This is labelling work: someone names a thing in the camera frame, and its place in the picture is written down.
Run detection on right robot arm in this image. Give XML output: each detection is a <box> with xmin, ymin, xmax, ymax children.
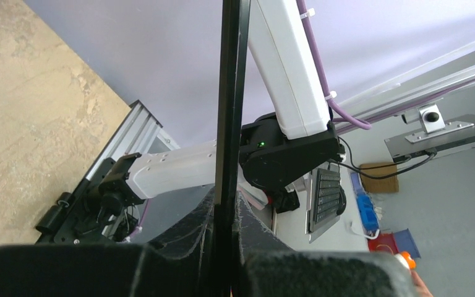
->
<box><xmin>87</xmin><ymin>1</ymin><xmax>339</xmax><ymax>215</ymax></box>

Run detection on aluminium frame rail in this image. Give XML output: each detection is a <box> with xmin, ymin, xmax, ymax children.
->
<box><xmin>84</xmin><ymin>41</ymin><xmax>475</xmax><ymax>181</ymax></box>

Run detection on beige umbrella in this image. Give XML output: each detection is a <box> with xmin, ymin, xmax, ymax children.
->
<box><xmin>212</xmin><ymin>1</ymin><xmax>250</xmax><ymax>296</ymax></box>

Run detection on blue plastic item on floor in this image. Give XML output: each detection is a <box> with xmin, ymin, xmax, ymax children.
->
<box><xmin>349</xmin><ymin>171</ymin><xmax>380</xmax><ymax>240</ymax></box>

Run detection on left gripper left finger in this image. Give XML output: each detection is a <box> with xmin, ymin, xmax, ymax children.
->
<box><xmin>0</xmin><ymin>188</ymin><xmax>214</xmax><ymax>296</ymax></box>

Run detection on red plastic item on floor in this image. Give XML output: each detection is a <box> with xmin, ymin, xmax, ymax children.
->
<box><xmin>367</xmin><ymin>228</ymin><xmax>421</xmax><ymax>259</ymax></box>

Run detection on black cables off table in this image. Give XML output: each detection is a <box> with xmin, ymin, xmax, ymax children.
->
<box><xmin>328</xmin><ymin>137</ymin><xmax>438</xmax><ymax>180</ymax></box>

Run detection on black base bar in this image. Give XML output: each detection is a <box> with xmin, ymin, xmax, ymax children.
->
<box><xmin>35</xmin><ymin>153</ymin><xmax>143</xmax><ymax>244</ymax></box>

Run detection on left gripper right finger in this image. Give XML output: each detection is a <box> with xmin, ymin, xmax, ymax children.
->
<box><xmin>231</xmin><ymin>194</ymin><xmax>417</xmax><ymax>296</ymax></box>

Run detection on cardboard box on floor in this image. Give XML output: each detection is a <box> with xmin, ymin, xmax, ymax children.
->
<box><xmin>359</xmin><ymin>161</ymin><xmax>400</xmax><ymax>194</ymax></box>

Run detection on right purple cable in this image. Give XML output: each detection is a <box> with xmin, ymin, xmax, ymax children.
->
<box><xmin>295</xmin><ymin>0</ymin><xmax>373</xmax><ymax>131</ymax></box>

